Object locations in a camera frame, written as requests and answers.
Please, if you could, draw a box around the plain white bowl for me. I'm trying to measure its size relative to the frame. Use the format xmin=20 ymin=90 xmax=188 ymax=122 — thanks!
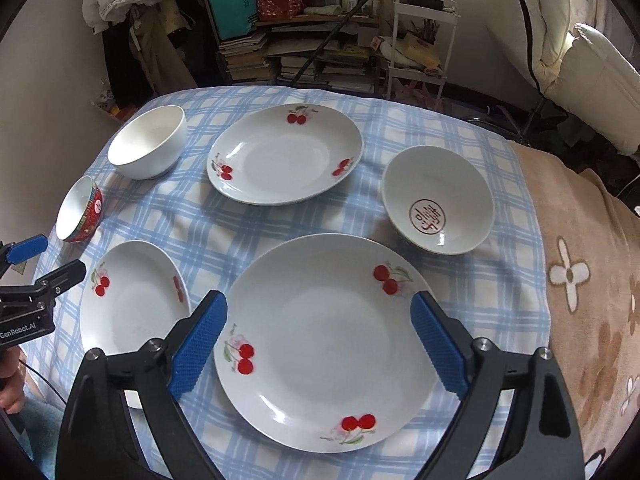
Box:
xmin=107 ymin=104 xmax=188 ymax=181

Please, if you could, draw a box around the black pole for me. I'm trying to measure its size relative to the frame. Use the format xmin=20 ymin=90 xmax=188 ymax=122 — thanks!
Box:
xmin=286 ymin=0 xmax=417 ymax=87

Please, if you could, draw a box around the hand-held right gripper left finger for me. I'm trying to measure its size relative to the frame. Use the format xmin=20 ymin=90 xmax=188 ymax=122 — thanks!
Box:
xmin=55 ymin=290 xmax=229 ymax=480

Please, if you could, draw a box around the brown flower print blanket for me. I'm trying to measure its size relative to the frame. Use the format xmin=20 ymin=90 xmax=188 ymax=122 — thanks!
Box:
xmin=506 ymin=137 xmax=640 ymax=477

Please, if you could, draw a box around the white rolling cart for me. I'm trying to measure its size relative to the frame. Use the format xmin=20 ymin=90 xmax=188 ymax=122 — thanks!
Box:
xmin=384 ymin=0 xmax=462 ymax=107

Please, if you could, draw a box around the small cherry print plate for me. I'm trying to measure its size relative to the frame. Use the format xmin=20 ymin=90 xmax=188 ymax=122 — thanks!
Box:
xmin=80 ymin=240 xmax=192 ymax=409

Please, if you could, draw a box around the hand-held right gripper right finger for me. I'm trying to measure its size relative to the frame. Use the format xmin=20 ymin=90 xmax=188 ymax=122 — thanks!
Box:
xmin=409 ymin=290 xmax=586 ymax=480

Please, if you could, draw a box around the white down jacket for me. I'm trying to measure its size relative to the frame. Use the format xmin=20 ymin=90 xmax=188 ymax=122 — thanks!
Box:
xmin=509 ymin=0 xmax=640 ymax=157

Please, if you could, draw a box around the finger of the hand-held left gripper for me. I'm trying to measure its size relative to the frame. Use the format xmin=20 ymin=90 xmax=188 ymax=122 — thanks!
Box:
xmin=31 ymin=259 xmax=87 ymax=306
xmin=0 ymin=233 xmax=50 ymax=276

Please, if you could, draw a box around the pink plush toy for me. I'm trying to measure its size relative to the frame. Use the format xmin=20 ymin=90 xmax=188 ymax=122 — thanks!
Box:
xmin=394 ymin=80 xmax=427 ymax=103

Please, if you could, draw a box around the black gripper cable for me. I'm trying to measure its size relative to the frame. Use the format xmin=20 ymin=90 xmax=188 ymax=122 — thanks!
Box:
xmin=19 ymin=359 xmax=68 ymax=407

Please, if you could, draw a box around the beige hanging coat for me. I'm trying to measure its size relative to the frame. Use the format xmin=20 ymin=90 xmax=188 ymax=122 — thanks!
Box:
xmin=129 ymin=0 xmax=202 ymax=97

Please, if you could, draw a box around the metal chair frame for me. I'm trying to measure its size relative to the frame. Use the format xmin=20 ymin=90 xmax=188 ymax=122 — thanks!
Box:
xmin=464 ymin=104 xmax=543 ymax=147

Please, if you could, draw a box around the yellow package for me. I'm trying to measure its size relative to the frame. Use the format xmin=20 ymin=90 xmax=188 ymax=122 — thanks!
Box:
xmin=399 ymin=31 xmax=443 ymax=72

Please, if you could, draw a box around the small red patterned bowl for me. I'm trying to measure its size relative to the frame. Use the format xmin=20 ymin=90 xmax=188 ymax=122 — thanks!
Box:
xmin=55 ymin=175 xmax=105 ymax=244

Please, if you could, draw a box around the person's left hand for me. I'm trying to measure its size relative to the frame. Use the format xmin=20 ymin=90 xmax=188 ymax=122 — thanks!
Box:
xmin=0 ymin=347 xmax=26 ymax=414

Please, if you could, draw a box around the tall stack of books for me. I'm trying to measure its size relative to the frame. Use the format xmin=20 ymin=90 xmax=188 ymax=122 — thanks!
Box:
xmin=216 ymin=30 xmax=277 ymax=87

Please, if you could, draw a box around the white bowl with red seal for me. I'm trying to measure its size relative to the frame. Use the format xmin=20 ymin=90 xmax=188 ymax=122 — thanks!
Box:
xmin=381 ymin=145 xmax=495 ymax=256

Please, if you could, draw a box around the blue plaid blanket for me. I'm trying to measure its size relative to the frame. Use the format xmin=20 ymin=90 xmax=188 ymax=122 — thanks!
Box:
xmin=29 ymin=85 xmax=554 ymax=480

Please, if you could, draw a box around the medium cherry print plate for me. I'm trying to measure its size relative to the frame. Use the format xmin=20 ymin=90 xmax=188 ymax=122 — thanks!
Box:
xmin=206 ymin=104 xmax=364 ymax=206

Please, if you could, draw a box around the wide stack of books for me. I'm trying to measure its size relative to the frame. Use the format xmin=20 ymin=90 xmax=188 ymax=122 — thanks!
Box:
xmin=276 ymin=25 xmax=375 ymax=92

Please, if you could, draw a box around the large cherry print plate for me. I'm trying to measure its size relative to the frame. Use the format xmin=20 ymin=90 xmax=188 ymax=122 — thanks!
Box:
xmin=214 ymin=233 xmax=446 ymax=454

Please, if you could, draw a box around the teal bag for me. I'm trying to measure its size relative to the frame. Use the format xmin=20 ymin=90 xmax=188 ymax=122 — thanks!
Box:
xmin=206 ymin=0 xmax=259 ymax=42

